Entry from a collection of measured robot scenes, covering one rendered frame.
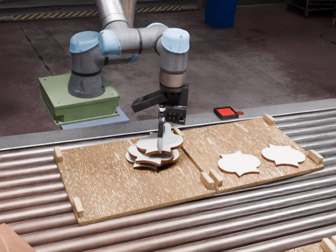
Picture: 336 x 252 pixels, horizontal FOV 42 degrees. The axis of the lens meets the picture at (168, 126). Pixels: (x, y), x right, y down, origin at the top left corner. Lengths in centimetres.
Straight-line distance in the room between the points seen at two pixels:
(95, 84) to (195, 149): 50
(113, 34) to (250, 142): 64
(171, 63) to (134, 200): 40
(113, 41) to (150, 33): 11
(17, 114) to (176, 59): 260
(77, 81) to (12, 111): 204
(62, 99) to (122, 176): 52
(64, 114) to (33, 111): 200
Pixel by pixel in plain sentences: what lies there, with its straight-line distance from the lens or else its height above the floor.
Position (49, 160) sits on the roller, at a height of 91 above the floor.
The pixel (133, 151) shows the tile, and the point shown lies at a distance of 136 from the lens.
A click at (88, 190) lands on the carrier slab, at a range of 128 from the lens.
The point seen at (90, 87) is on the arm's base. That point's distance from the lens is 171.
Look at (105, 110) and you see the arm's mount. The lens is 175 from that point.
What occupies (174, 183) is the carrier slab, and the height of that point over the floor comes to 94.
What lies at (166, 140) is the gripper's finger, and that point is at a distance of 128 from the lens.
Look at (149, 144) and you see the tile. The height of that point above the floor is 101.
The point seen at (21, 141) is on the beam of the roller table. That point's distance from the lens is 156.
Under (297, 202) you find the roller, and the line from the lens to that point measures 138.
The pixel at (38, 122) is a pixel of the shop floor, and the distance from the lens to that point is 353.
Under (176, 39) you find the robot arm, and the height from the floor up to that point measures 136.
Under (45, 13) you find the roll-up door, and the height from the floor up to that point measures 8.
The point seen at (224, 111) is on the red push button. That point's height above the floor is 93.
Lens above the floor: 173
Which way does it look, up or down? 30 degrees down
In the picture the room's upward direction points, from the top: 5 degrees clockwise
